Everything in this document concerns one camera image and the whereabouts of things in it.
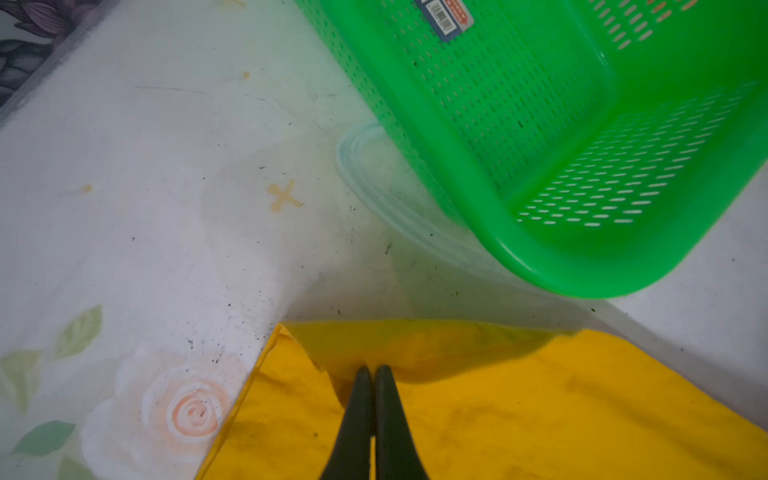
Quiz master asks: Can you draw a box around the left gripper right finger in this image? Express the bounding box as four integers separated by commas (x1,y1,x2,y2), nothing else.
374,365,429,480

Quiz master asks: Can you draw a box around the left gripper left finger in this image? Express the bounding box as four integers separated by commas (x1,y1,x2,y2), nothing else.
320,367,375,480

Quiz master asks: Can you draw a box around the yellow t-shirt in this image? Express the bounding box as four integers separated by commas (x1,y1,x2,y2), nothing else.
198,319,767,479

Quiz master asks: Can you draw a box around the green plastic basket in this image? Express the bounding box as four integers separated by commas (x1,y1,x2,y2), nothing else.
299,1,767,299

